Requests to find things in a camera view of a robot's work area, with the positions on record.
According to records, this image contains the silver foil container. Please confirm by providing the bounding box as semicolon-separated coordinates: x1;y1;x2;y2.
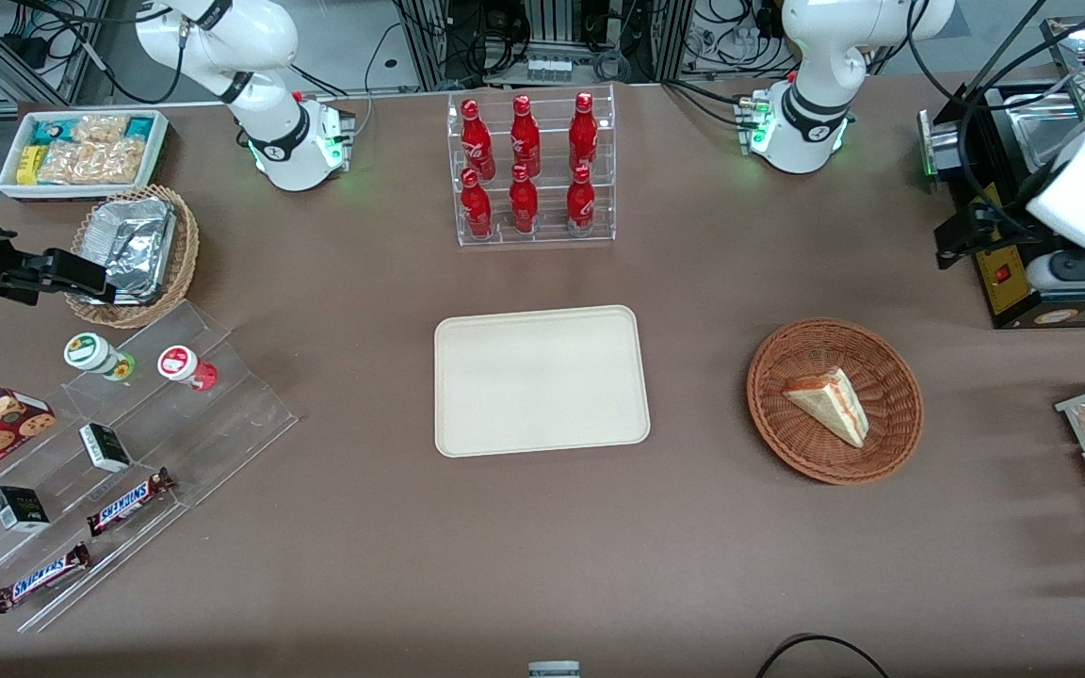
79;197;178;306

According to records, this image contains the clear acrylic bottle rack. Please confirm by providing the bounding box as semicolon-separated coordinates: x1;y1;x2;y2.
446;84;618;249

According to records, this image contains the aluminium equipment frame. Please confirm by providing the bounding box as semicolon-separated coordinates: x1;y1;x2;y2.
392;0;699;91

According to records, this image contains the green lid yogurt cup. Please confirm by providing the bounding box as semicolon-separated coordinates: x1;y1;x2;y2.
63;332;137;382

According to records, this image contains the steel warmer pan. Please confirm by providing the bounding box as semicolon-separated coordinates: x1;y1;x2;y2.
1004;91;1085;180

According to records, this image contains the black right base cable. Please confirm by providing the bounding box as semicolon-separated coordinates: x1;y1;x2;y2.
352;17;413;137

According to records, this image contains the brown round wicker basket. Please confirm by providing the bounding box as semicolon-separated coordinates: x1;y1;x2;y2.
746;318;926;487

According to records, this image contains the clear acrylic tiered stand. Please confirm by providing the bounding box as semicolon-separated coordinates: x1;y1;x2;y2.
0;300;300;634

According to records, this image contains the grey metal side frame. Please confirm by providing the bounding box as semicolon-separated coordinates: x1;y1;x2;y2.
0;0;115;109

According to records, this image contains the small black white box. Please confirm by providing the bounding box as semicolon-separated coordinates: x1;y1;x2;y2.
0;485;52;534
78;423;133;474

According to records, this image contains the beige plastic serving tray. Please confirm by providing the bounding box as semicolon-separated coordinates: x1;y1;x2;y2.
434;304;652;459

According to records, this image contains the red lid yogurt cup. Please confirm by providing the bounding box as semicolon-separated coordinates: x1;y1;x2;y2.
156;345;219;392

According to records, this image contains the Snickers chocolate bar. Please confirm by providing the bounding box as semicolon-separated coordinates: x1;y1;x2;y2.
85;467;177;539
0;541;92;615

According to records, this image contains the black food warmer cabinet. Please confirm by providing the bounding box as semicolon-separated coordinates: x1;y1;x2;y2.
917;17;1085;331

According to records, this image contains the small clear cracker bag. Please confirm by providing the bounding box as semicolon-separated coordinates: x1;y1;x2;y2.
71;114;130;145

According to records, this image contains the white rectangular snack bin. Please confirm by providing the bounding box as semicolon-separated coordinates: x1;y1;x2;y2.
0;109;170;202

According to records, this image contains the triangular sandwich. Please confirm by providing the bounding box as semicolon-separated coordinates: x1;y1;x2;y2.
781;367;871;449

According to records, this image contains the black looped table cable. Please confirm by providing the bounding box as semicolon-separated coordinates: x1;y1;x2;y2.
753;633;894;678

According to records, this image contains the large clear cracker bag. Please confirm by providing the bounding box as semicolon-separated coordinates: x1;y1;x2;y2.
37;138;148;186

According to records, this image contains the light oval wicker basket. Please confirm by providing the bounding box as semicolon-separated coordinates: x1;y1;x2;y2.
64;184;201;330

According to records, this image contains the red cola bottle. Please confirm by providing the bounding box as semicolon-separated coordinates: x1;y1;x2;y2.
510;94;543;177
461;98;497;180
565;165;597;234
509;164;541;234
460;168;494;239
568;91;600;172

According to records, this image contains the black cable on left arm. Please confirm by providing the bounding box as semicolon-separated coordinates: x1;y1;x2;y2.
904;0;1085;241

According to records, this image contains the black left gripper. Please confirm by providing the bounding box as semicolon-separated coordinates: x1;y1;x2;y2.
936;202;1043;270

